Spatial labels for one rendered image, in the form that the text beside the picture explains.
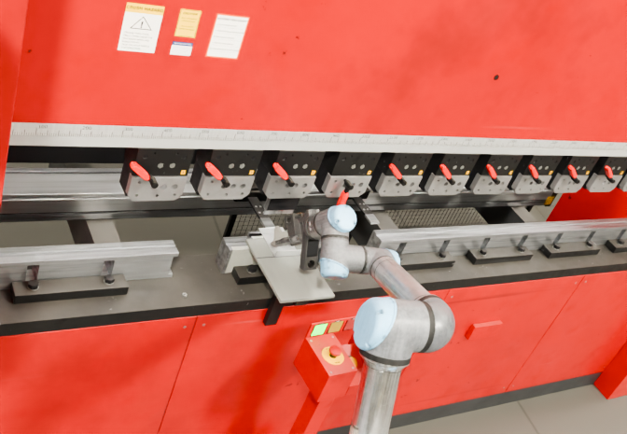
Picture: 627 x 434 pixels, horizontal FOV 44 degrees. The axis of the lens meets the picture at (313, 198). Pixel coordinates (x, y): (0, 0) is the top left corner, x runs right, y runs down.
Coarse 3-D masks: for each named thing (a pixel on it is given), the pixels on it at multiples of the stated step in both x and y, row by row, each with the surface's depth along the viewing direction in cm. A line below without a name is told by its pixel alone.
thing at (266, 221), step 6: (252, 186) 250; (252, 192) 249; (258, 192) 251; (246, 198) 250; (252, 198) 250; (258, 198) 252; (264, 198) 253; (252, 204) 247; (258, 204) 248; (258, 210) 246; (258, 216) 243; (264, 216) 244; (264, 222) 241; (270, 222) 242
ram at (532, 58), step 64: (64, 0) 159; (128, 0) 165; (192, 0) 172; (256, 0) 179; (320, 0) 187; (384, 0) 195; (448, 0) 205; (512, 0) 215; (576, 0) 226; (64, 64) 168; (128, 64) 175; (192, 64) 183; (256, 64) 191; (320, 64) 199; (384, 64) 209; (448, 64) 220; (512, 64) 232; (576, 64) 245; (192, 128) 195; (256, 128) 204; (320, 128) 214; (384, 128) 225; (448, 128) 237; (512, 128) 251; (576, 128) 266
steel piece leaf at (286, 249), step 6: (264, 234) 237; (270, 234) 238; (270, 240) 235; (270, 246) 233; (282, 246) 235; (288, 246) 236; (294, 246) 237; (276, 252) 229; (282, 252) 230; (288, 252) 231; (294, 252) 233
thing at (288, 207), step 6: (288, 198) 230; (294, 198) 231; (270, 204) 229; (276, 204) 230; (282, 204) 231; (288, 204) 232; (294, 204) 233; (264, 210) 231; (270, 210) 231; (276, 210) 233; (282, 210) 234; (288, 210) 235
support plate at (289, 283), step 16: (256, 240) 233; (256, 256) 227; (272, 256) 230; (272, 272) 224; (288, 272) 226; (304, 272) 229; (272, 288) 219; (288, 288) 220; (304, 288) 223; (320, 288) 225
